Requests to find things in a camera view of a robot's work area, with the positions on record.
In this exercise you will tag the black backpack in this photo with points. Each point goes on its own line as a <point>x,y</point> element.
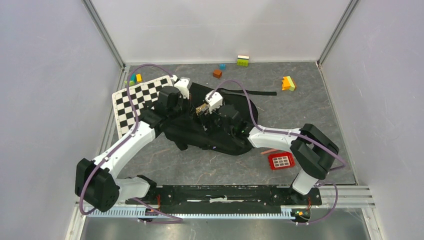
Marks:
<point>215,132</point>

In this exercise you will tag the orange green sticky notes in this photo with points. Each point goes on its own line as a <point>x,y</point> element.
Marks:
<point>288,84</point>

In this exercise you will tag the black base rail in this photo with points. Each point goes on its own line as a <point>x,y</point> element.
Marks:
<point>235,202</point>

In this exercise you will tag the green white lego brick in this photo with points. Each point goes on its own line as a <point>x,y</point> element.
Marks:
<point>243,60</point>

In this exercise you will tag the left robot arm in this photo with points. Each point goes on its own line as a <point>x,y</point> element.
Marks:
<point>97,181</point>

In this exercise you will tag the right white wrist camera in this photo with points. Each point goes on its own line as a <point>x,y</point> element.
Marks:
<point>214,100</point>

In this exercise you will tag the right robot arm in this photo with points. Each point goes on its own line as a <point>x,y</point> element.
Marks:
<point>313,150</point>

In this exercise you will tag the orange brown cube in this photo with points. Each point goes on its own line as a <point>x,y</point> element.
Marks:
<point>217,73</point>

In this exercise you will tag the black white chessboard mat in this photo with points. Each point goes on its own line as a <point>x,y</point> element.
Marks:
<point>142,94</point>

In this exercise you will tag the pink pencil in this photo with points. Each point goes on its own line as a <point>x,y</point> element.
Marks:
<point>269,151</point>

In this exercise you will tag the teal wooden block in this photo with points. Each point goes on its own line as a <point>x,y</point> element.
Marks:
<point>133,78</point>

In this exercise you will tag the yellow wooden block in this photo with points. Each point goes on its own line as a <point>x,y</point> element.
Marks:
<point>138,78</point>

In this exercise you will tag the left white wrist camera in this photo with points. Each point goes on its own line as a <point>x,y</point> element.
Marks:
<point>183,84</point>

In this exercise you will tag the red calculator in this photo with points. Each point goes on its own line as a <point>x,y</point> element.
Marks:
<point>283,160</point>

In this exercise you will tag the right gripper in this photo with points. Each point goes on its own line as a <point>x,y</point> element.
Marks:
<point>207,116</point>

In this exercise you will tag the orange spiral notepad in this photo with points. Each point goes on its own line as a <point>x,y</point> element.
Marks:
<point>202,109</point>

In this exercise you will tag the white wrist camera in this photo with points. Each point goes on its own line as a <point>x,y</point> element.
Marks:
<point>214,100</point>
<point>183,84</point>

